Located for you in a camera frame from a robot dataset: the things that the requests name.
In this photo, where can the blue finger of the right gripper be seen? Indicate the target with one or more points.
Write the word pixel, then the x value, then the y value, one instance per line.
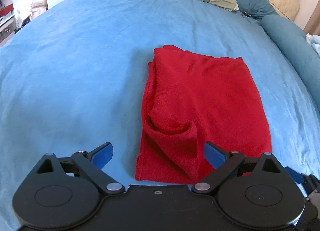
pixel 297 177

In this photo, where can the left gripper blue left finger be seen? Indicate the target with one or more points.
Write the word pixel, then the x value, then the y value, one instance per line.
pixel 90 165

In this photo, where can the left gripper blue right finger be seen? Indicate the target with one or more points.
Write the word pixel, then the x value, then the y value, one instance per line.
pixel 225 165

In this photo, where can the red long-sleeve sweater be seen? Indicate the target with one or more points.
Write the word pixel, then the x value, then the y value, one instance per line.
pixel 190 99

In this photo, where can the blue bed sheet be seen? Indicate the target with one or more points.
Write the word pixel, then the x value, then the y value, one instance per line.
pixel 74 77

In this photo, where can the teal rolled duvet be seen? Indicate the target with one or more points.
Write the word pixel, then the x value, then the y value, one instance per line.
pixel 291 41

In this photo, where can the light blue blanket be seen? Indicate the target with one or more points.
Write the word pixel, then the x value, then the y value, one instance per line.
pixel 314 42

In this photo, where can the dark teal pillow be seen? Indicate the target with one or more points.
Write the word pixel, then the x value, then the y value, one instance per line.
pixel 256 9

